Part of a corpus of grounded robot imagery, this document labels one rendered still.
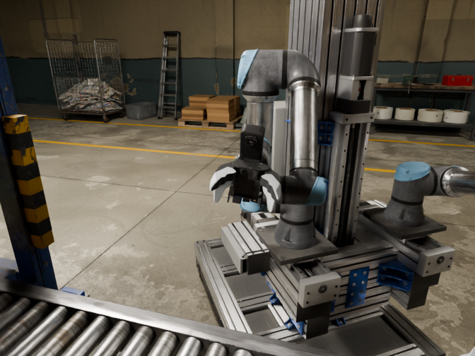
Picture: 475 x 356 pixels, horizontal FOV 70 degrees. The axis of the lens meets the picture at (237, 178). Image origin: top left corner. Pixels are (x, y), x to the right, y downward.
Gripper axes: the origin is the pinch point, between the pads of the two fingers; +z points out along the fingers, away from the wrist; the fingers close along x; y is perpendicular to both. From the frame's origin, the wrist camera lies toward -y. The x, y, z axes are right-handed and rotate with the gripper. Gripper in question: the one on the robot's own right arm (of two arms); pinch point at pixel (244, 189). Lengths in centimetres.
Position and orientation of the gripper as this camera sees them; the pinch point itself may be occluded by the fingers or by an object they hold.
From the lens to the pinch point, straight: 57.9
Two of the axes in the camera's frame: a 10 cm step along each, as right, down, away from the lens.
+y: -1.3, 9.2, 3.7
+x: -9.8, -1.7, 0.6
